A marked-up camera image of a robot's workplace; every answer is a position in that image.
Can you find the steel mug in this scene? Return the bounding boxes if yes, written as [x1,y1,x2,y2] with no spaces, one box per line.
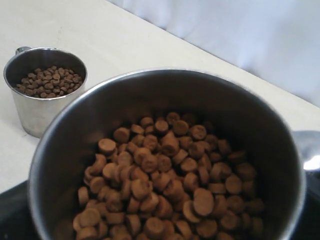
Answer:
[28,68,306,240]
[3,46,88,138]

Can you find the brown pellets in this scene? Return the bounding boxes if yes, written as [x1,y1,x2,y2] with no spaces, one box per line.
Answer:
[72,112,265,240]
[14,65,85,99]

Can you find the white curtain backdrop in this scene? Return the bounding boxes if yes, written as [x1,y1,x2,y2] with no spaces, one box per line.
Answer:
[114,0,320,106]

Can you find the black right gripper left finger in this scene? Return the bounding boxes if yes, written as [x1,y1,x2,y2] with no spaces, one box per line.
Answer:
[0,180,41,240]

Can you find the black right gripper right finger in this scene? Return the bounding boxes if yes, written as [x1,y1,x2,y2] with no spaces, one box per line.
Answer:
[291,130,320,240]

